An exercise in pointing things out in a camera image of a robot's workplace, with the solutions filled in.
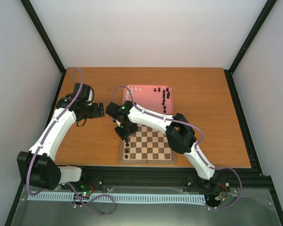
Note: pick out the light blue cable duct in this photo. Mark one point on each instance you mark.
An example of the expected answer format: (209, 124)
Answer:
(195, 199)

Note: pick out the black aluminium frame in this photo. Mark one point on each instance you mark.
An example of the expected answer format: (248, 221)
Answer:
(151, 176)

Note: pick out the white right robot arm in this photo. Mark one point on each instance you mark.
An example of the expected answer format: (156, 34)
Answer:
(179, 133)

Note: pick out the pink plastic tray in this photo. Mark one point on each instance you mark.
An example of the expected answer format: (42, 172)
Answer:
(151, 100)

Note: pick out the wooden chessboard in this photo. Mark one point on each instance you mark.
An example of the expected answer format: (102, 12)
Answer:
(147, 145)

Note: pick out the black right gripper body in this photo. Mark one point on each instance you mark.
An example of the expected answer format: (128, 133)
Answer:
(127, 129)

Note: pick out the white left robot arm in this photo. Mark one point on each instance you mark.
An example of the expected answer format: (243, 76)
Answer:
(37, 166)

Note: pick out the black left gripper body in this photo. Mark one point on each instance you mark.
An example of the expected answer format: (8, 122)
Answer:
(91, 114)

